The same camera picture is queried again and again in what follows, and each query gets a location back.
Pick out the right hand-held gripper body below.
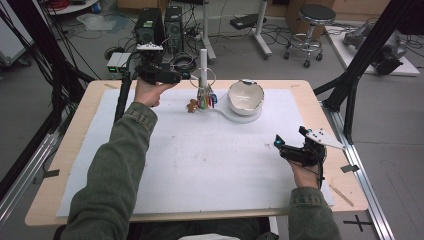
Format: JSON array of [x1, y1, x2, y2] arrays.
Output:
[[279, 129, 346, 167]]

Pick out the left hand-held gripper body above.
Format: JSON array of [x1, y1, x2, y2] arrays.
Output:
[[135, 42, 183, 85]]

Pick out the white key stand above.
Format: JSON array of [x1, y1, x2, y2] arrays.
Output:
[[196, 48, 263, 125]]

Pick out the bear keychain with green strap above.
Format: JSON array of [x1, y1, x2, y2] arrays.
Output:
[[185, 87, 203, 114]]

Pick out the key bunch with colourful tags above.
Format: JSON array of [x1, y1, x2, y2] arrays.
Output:
[[190, 67, 219, 111]]

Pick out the person's left hand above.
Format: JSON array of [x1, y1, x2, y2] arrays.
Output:
[[133, 79, 179, 108]]

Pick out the person's right hand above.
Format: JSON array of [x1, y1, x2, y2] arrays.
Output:
[[289, 160, 320, 190]]

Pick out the white power supply box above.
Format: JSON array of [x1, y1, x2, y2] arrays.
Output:
[[106, 52, 123, 75], [116, 53, 133, 76]]

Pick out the small black computer tower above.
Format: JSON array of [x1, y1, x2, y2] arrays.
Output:
[[163, 5, 185, 54]]

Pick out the white desk leg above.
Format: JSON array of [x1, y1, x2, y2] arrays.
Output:
[[252, 0, 273, 60], [199, 0, 218, 64]]

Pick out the large black computer tower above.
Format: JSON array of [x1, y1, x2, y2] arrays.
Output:
[[134, 7, 167, 46]]

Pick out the black round floor object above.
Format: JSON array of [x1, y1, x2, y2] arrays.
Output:
[[104, 45, 126, 61]]

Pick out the thin wooden stick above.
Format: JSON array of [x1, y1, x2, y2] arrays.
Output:
[[328, 183, 355, 208]]

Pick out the white ceramic bowl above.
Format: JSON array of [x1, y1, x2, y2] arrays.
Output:
[[227, 78, 265, 117]]

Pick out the white foam mat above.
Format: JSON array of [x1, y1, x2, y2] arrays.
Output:
[[56, 88, 335, 218]]

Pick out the black flat box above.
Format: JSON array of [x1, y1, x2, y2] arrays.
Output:
[[229, 13, 268, 31]]

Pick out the black tape cross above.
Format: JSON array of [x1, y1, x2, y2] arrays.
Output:
[[343, 214, 373, 233]]

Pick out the white platform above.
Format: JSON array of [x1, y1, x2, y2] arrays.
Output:
[[324, 24, 421, 78]]

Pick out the person's legs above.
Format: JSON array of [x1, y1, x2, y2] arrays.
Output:
[[53, 217, 279, 240]]

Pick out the black round stool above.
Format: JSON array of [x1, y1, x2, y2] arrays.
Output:
[[283, 3, 337, 69]]

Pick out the grey machine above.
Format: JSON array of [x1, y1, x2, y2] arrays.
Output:
[[343, 23, 409, 76]]

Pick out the black cable coil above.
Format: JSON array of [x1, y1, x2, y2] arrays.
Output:
[[171, 52, 198, 73]]

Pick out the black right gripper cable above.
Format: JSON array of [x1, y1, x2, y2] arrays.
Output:
[[293, 159, 325, 190]]

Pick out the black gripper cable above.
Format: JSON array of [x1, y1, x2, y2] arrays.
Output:
[[293, 159, 325, 190], [114, 51, 143, 124]]

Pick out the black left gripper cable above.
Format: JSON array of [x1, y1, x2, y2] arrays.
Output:
[[114, 51, 143, 124]]

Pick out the aluminium rail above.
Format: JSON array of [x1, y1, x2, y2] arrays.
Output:
[[0, 133, 60, 229], [320, 99, 396, 240]]

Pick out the black metal frame beam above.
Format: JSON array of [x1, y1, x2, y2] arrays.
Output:
[[313, 0, 424, 144]]

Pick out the black metal frame with cables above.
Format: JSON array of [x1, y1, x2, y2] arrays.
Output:
[[0, 0, 98, 201]]

